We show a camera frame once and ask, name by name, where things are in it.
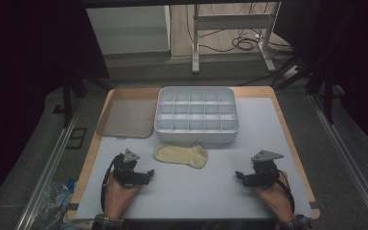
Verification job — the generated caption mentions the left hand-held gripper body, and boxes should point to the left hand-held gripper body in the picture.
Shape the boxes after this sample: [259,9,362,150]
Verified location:
[110,148,151,189]

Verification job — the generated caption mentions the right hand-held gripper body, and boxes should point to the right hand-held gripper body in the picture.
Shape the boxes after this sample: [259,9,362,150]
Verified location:
[242,149,285,189]

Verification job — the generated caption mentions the pale yellow sock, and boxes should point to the pale yellow sock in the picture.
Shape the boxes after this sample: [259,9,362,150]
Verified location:
[152,142,209,170]

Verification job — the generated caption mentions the person's left hand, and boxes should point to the person's left hand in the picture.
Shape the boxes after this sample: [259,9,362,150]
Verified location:
[103,174,142,220]

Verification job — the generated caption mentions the person's right hand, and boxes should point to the person's right hand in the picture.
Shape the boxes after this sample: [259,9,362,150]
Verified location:
[253,171,295,223]

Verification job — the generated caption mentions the white table mat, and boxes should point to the white table mat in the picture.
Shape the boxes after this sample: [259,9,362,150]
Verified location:
[75,97,314,221]

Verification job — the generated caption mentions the translucent plastic lid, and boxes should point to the translucent plastic lid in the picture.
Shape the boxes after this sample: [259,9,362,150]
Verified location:
[96,86,162,139]

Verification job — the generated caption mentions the clear plastic bag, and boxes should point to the clear plastic bag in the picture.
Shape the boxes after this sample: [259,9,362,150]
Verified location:
[34,177,79,230]

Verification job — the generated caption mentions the white compartment storage box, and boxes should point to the white compartment storage box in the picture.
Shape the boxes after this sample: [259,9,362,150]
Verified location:
[153,85,241,145]

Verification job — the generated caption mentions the black tripod stand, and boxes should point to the black tripod stand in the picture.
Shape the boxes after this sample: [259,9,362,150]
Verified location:
[59,74,113,128]

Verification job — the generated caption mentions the black metal stand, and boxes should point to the black metal stand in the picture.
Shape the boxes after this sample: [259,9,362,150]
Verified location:
[273,54,337,126]

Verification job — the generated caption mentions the white cabinet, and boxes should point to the white cabinet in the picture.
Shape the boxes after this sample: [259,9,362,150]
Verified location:
[85,5,172,56]

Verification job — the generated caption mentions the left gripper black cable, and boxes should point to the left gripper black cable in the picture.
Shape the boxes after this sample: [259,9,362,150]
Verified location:
[100,155,119,214]

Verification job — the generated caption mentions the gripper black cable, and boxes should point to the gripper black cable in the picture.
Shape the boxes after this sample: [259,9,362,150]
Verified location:
[276,170,296,215]
[100,155,119,214]

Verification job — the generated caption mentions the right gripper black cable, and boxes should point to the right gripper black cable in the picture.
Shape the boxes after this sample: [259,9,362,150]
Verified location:
[276,170,296,215]

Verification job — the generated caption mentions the aluminium rail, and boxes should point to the aluminium rail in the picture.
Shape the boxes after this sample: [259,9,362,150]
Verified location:
[13,98,84,230]
[308,94,368,230]

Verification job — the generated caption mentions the black floor cables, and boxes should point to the black floor cables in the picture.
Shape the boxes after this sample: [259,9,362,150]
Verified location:
[185,3,294,56]

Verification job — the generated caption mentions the white metal desk frame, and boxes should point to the white metal desk frame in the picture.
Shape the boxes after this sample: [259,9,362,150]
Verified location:
[191,2,278,75]

